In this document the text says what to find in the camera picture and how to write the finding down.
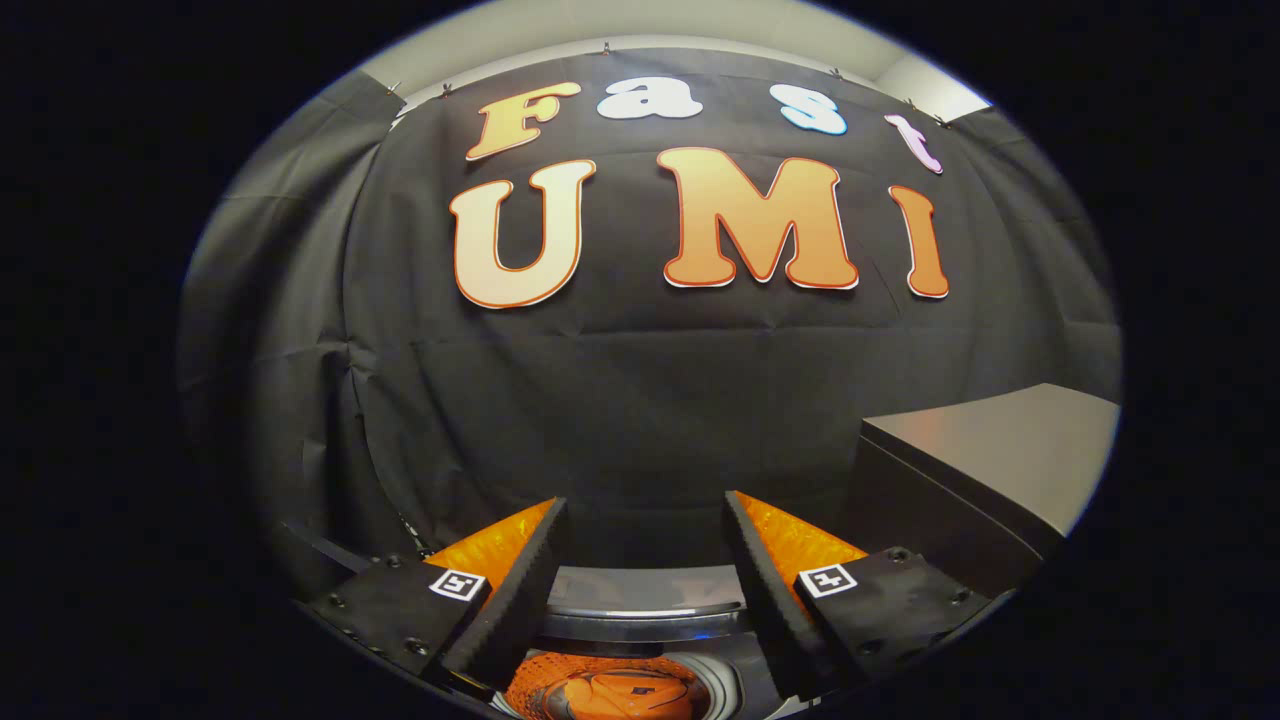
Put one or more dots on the grey cabinet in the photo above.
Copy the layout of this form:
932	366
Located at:
1000	440

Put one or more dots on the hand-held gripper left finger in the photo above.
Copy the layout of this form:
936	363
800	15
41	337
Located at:
530	590

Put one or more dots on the grey washing machine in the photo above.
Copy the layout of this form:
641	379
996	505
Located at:
718	690

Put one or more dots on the yellow polo shirt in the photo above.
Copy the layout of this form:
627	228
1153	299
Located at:
630	695

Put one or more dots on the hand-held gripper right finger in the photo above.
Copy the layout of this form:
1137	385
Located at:
765	590

